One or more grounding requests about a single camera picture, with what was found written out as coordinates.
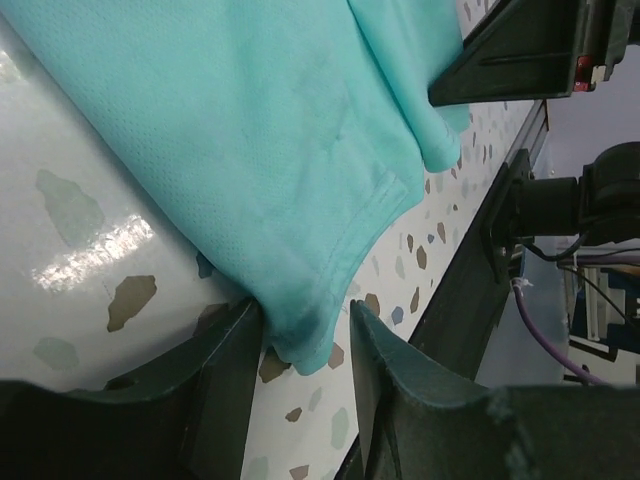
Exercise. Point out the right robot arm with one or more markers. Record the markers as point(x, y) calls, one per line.
point(599, 207)

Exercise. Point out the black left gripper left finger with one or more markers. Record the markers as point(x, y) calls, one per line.
point(183, 415)

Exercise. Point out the aluminium frame rail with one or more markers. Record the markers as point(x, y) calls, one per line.
point(532, 133)

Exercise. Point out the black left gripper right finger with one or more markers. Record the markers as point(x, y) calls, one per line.
point(419, 420)

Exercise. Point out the mint green t shirt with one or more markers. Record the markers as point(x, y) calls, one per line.
point(282, 138)

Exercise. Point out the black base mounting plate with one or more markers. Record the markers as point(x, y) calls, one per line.
point(455, 328)

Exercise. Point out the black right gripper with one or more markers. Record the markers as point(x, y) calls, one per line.
point(528, 50)

